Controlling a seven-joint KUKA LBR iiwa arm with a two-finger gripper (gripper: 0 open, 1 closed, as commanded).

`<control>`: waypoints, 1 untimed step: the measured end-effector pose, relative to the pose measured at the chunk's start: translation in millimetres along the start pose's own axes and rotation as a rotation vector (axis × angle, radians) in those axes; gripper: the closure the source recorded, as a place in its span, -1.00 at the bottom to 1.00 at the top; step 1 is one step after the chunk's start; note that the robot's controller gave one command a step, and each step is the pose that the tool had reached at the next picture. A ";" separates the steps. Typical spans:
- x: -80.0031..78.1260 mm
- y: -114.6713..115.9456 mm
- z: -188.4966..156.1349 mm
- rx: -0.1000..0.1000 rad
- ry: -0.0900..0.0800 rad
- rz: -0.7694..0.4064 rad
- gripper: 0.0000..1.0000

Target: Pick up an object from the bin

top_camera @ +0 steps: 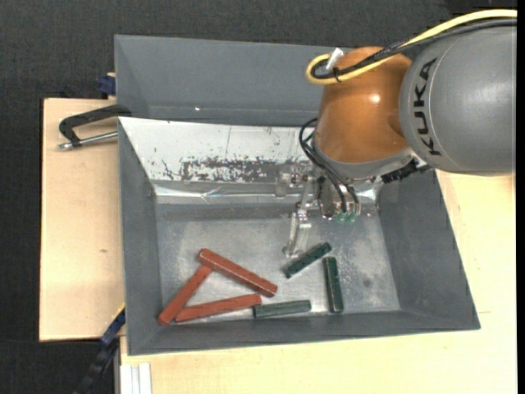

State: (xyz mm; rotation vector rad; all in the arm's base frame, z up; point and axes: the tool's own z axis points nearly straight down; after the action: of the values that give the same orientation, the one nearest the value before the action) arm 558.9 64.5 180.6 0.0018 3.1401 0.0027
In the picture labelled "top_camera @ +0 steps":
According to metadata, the red-brown flat block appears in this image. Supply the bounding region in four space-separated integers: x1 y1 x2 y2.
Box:
196 248 279 299
174 293 263 324
157 264 214 328

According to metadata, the black cylinder on white bracket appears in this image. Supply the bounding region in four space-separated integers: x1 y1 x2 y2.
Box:
379 157 428 185

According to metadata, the pale wood flat board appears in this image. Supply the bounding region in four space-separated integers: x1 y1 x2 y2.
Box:
39 96 126 343

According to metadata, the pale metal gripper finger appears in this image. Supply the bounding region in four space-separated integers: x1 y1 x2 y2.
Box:
281 210 303 259
297 221 313 260

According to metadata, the grey metal bin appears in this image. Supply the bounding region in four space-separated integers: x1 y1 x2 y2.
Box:
113 34 482 356

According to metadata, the dark green flat block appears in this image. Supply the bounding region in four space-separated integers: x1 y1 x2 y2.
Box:
321 256 345 314
251 299 313 320
282 241 333 280

